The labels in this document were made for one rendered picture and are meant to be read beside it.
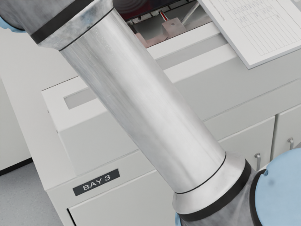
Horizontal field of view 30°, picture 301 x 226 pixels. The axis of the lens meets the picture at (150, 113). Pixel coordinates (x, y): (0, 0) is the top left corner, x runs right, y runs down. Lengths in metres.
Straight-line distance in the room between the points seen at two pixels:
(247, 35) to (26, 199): 1.22
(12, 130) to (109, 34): 1.21
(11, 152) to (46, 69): 0.78
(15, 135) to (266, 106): 0.98
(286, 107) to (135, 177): 0.34
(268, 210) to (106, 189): 0.48
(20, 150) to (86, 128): 1.03
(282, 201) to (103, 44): 0.27
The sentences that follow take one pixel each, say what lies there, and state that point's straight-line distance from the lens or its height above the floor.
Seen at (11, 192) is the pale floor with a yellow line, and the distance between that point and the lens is 2.03.
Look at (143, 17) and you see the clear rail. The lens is 1.12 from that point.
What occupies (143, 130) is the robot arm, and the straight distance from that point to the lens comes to 0.68.
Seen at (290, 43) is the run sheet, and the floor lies 0.97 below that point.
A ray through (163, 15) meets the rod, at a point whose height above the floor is 0.90.
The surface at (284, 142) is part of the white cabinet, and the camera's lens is 1.28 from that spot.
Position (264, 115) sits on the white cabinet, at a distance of 1.15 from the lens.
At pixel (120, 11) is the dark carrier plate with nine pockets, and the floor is 0.90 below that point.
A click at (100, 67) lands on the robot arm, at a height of 1.18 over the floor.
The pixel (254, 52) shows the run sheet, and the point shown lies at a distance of 0.95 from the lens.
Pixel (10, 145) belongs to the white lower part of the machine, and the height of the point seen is 0.18.
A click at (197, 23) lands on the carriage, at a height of 0.88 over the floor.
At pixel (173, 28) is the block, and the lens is 1.08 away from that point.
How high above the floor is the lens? 1.67
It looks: 53 degrees down
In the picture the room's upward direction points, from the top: 10 degrees counter-clockwise
